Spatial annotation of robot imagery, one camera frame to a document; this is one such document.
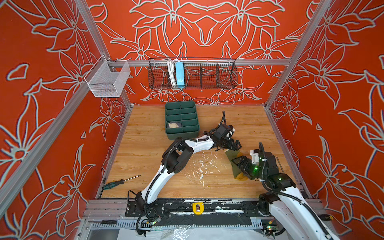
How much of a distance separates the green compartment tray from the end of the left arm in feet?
0.61

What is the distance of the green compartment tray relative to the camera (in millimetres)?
985

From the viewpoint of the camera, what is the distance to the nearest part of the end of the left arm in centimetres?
79
